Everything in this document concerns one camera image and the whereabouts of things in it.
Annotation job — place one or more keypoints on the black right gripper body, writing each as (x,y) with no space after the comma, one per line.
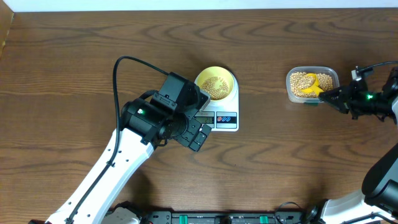
(357,101)

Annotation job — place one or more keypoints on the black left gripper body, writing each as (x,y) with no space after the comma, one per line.
(185,130)

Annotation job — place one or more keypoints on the yellow plastic measuring scoop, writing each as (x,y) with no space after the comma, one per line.
(314,87)

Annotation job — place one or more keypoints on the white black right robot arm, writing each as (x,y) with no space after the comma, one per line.
(376,201)

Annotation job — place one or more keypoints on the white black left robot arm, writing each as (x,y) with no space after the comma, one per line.
(144,124)

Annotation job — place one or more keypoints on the soybeans in yellow bowl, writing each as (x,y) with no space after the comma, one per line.
(217,87)

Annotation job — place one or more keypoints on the yellow plastic bowl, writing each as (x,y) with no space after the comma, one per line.
(222,73)

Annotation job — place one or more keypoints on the white digital kitchen scale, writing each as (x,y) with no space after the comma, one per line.
(221,116)

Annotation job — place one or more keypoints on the clear plastic bean container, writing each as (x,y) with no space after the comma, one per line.
(310,69)

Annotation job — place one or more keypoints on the pile of soybeans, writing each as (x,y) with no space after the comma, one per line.
(298,82)

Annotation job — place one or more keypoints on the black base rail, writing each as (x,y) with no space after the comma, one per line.
(167,217)

